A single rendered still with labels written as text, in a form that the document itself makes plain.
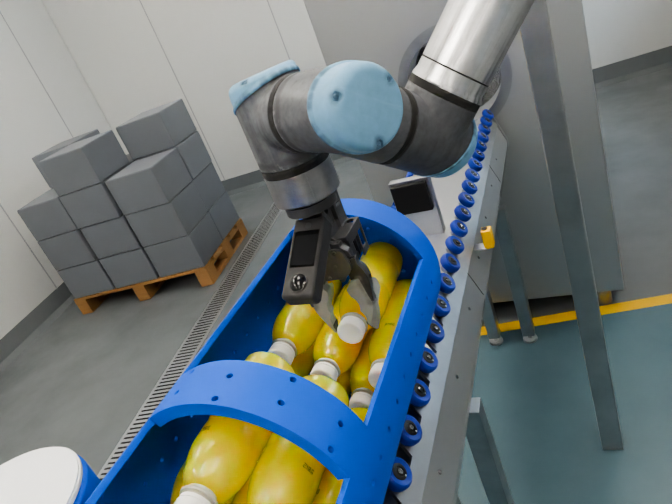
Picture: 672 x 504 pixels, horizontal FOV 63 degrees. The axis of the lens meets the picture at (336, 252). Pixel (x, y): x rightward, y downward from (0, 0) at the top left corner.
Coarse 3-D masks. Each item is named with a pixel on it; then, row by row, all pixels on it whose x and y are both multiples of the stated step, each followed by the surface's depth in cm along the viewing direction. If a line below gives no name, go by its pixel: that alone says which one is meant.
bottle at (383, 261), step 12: (372, 252) 90; (384, 252) 90; (396, 252) 91; (372, 264) 87; (384, 264) 87; (396, 264) 90; (372, 276) 84; (384, 276) 85; (396, 276) 89; (384, 288) 84; (348, 300) 81; (384, 300) 82; (348, 312) 79; (360, 312) 79; (384, 312) 83
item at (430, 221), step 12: (396, 180) 134; (408, 180) 131; (420, 180) 130; (396, 192) 132; (408, 192) 131; (420, 192) 130; (432, 192) 131; (396, 204) 133; (408, 204) 132; (420, 204) 131; (432, 204) 131; (408, 216) 136; (420, 216) 135; (432, 216) 134; (420, 228) 137; (432, 228) 136; (444, 228) 136
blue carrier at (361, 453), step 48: (288, 240) 90; (384, 240) 93; (432, 288) 87; (240, 336) 85; (192, 384) 59; (240, 384) 56; (288, 384) 57; (384, 384) 64; (144, 432) 58; (192, 432) 73; (288, 432) 53; (336, 432) 55; (384, 432) 61; (144, 480) 65; (384, 480) 60
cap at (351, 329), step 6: (348, 318) 78; (354, 318) 78; (342, 324) 78; (348, 324) 77; (354, 324) 77; (360, 324) 78; (342, 330) 78; (348, 330) 78; (354, 330) 78; (360, 330) 77; (342, 336) 79; (348, 336) 79; (354, 336) 78; (360, 336) 78; (348, 342) 79; (354, 342) 79
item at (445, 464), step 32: (448, 192) 156; (448, 224) 138; (480, 224) 140; (480, 256) 130; (480, 288) 122; (480, 320) 116; (448, 384) 94; (416, 416) 86; (448, 416) 90; (448, 448) 86; (448, 480) 82
